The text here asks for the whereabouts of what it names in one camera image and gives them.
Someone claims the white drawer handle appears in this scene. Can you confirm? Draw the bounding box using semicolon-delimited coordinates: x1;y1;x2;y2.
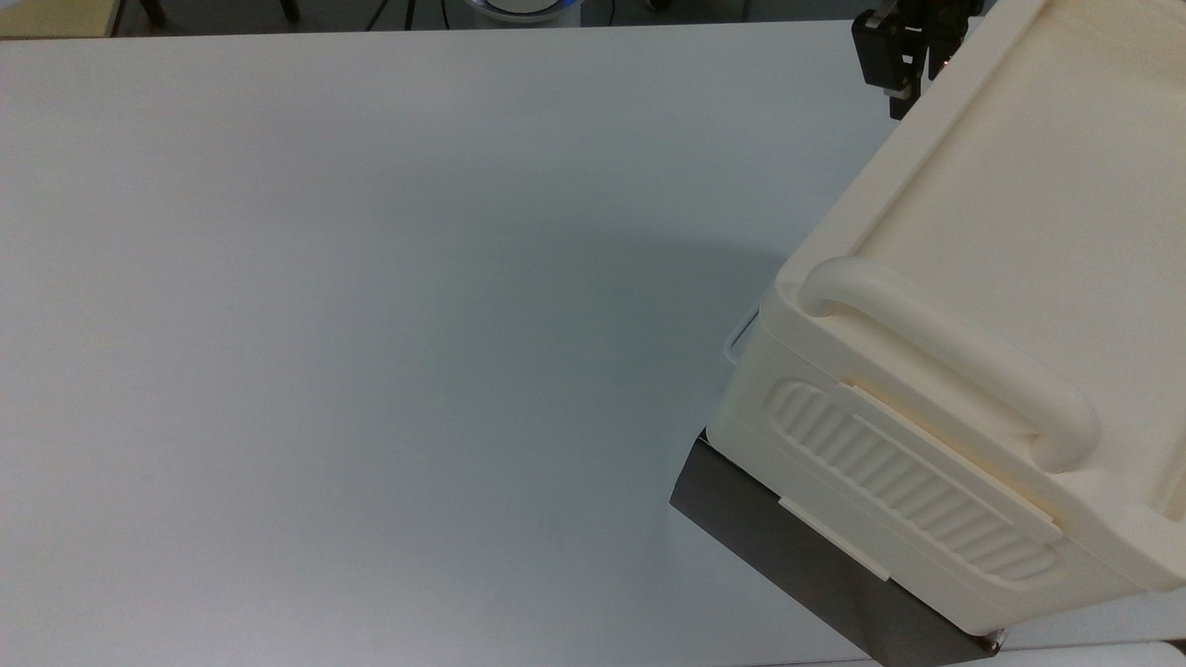
722;301;763;368

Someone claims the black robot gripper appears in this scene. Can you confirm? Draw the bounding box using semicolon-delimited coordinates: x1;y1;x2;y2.
852;0;983;121

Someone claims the light wooden table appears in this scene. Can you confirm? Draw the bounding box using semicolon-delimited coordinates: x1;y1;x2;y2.
0;0;125;40

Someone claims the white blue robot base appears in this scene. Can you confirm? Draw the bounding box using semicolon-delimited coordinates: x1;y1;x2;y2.
463;0;583;27

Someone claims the cream plastic cabinet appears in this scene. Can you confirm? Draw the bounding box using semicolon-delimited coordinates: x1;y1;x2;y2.
706;0;1186;637

